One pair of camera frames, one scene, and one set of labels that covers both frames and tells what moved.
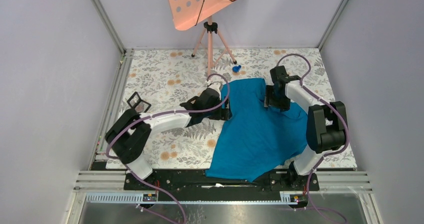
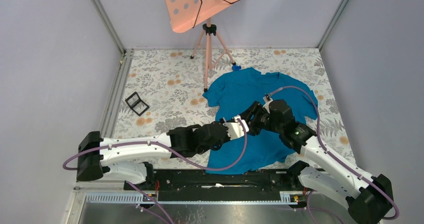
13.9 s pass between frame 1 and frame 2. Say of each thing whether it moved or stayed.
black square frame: stayed
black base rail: stayed
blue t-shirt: moved
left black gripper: moved
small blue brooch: stayed
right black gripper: moved
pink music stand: stayed
